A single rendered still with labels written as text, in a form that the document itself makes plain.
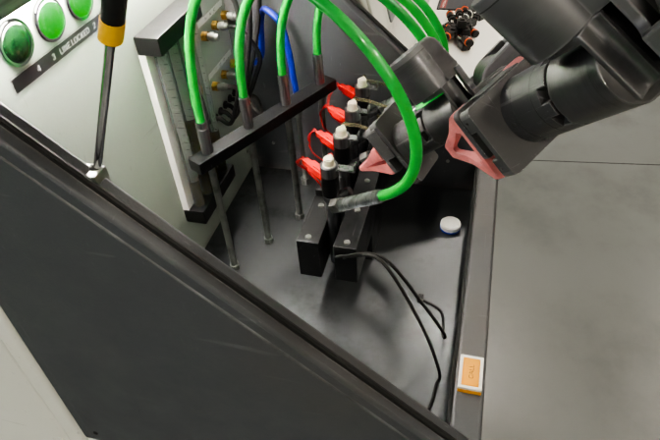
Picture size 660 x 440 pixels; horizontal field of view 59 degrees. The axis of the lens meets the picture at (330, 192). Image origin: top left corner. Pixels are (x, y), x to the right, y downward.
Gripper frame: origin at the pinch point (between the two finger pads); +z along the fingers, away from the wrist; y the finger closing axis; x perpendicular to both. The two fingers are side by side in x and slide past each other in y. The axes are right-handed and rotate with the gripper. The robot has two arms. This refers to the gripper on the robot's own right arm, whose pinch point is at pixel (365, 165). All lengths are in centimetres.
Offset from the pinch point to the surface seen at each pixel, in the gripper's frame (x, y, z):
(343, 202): 10.6, -0.3, -2.6
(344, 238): 3.4, -7.8, 10.7
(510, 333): -68, -92, 64
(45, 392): 43, 6, 35
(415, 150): 12.0, 1.6, -18.8
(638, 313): -95, -116, 38
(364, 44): 11.2, 14.1, -21.8
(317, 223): 2.2, -3.9, 14.7
